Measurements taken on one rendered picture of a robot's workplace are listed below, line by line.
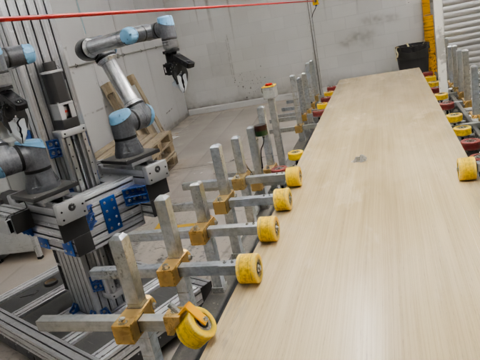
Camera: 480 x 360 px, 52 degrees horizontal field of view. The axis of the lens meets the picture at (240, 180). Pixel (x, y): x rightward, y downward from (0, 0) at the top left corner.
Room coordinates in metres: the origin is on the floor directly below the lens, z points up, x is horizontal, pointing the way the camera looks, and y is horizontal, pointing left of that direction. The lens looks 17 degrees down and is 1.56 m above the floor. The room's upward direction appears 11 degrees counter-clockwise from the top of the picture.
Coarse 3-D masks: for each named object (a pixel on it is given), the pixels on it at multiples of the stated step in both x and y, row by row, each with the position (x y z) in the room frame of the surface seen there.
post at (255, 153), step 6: (252, 126) 2.24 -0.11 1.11; (252, 132) 2.24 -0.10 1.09; (252, 138) 2.24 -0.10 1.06; (252, 144) 2.24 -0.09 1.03; (258, 144) 2.26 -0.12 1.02; (252, 150) 2.24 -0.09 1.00; (258, 150) 2.25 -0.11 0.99; (252, 156) 2.24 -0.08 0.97; (258, 156) 2.23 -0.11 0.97; (258, 162) 2.24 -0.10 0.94; (258, 168) 2.24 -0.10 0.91; (264, 186) 2.24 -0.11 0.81; (264, 192) 2.23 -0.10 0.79
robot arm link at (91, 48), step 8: (120, 32) 2.36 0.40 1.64; (128, 32) 2.34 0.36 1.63; (136, 32) 2.36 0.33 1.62; (144, 32) 2.40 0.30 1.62; (80, 40) 2.61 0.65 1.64; (88, 40) 2.57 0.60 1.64; (96, 40) 2.50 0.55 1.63; (104, 40) 2.46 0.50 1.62; (112, 40) 2.43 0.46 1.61; (120, 40) 2.40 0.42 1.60; (128, 40) 2.34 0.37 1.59; (136, 40) 2.37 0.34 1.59; (144, 40) 2.42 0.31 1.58; (80, 48) 2.55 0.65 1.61; (88, 48) 2.53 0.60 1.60; (96, 48) 2.50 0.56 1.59; (104, 48) 2.48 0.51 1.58; (112, 48) 2.46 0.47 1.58; (80, 56) 2.59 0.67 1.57; (88, 56) 2.56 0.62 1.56
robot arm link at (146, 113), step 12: (96, 36) 2.71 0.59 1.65; (96, 60) 2.68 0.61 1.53; (108, 60) 2.67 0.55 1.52; (108, 72) 2.66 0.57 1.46; (120, 72) 2.67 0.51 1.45; (120, 84) 2.64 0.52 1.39; (120, 96) 2.64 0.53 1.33; (132, 96) 2.63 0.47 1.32; (132, 108) 2.59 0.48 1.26; (144, 108) 2.61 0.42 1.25; (144, 120) 2.58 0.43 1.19
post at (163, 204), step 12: (156, 204) 1.30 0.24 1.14; (168, 204) 1.30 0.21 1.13; (168, 216) 1.29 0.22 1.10; (168, 228) 1.29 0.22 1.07; (168, 240) 1.29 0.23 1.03; (180, 240) 1.32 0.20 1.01; (168, 252) 1.30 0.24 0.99; (180, 252) 1.30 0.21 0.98; (180, 288) 1.29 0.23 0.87; (192, 288) 1.32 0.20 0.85; (180, 300) 1.30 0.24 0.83; (192, 300) 1.30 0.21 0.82
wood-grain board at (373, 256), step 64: (320, 128) 2.84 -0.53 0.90; (384, 128) 2.54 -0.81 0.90; (448, 128) 2.30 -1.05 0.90; (320, 192) 1.77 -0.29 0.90; (384, 192) 1.64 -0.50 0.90; (448, 192) 1.53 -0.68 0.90; (320, 256) 1.26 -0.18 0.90; (384, 256) 1.19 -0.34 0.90; (448, 256) 1.12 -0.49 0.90; (256, 320) 1.01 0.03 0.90; (320, 320) 0.96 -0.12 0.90; (384, 320) 0.91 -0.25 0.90; (448, 320) 0.87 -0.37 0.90
